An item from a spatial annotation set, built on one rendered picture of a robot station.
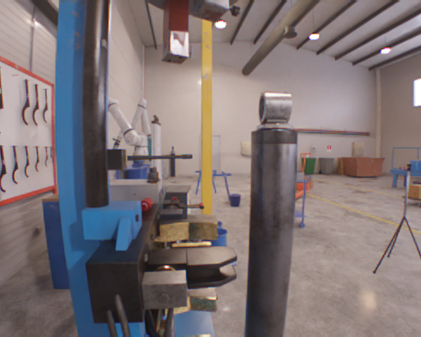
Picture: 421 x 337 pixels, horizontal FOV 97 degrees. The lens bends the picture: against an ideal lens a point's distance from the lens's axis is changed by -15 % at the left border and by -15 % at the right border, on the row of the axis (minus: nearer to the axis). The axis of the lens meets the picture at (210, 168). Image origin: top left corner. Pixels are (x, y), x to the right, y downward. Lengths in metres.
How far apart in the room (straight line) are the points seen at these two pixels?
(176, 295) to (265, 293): 0.55
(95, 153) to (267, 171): 0.67
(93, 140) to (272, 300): 1.03
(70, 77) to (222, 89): 11.53
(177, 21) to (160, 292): 1.17
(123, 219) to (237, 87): 12.04
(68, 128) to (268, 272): 1.05
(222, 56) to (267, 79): 2.83
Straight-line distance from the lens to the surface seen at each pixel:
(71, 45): 1.06
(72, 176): 0.98
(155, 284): 0.70
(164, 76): 12.31
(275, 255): 1.05
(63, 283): 2.69
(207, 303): 1.42
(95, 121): 0.82
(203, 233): 1.19
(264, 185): 0.95
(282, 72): 13.83
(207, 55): 3.80
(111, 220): 0.79
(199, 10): 0.91
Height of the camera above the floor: 1.38
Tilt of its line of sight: 5 degrees down
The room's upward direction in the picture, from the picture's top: straight up
